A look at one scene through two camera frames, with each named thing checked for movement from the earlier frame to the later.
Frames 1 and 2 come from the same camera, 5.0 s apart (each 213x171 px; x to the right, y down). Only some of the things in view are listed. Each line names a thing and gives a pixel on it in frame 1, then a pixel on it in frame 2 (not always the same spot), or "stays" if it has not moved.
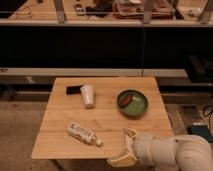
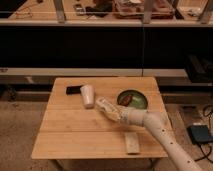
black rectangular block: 73,90 stays
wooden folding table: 85,117 stays
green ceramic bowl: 132,103 stays
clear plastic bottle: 83,134 → 109,107
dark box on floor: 201,130 stays
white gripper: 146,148 → 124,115
